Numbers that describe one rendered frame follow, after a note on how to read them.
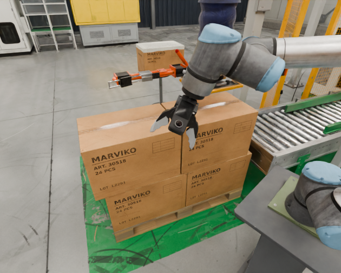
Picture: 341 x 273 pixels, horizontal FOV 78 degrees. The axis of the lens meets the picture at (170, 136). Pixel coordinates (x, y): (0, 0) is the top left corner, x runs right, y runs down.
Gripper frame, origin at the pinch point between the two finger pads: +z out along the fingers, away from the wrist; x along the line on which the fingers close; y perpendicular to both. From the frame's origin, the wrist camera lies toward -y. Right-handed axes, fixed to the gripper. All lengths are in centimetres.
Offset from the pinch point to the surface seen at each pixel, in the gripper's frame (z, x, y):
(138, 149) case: 45, 13, 36
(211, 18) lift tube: -27, 3, 79
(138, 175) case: 65, 7, 34
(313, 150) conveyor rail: 35, -122, 107
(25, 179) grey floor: 178, 118, 63
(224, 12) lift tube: -32, -2, 80
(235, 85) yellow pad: 3, -29, 84
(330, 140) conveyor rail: 24, -133, 117
